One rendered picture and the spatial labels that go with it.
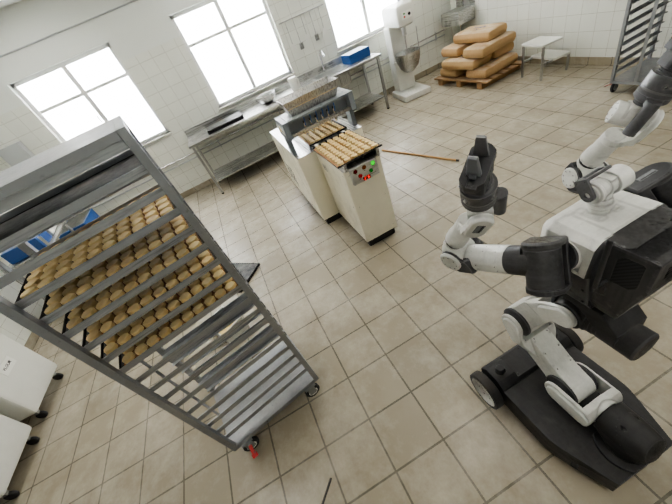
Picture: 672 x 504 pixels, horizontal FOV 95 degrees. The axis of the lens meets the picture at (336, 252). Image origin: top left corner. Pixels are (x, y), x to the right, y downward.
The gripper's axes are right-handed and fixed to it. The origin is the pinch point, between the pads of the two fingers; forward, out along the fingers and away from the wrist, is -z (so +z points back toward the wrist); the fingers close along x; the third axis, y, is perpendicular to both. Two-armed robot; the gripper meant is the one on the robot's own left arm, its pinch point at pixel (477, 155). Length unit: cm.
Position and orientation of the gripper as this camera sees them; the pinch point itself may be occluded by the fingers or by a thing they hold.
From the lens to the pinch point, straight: 76.6
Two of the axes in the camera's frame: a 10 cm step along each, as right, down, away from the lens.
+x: 4.1, -8.9, 2.0
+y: 8.2, 2.6, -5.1
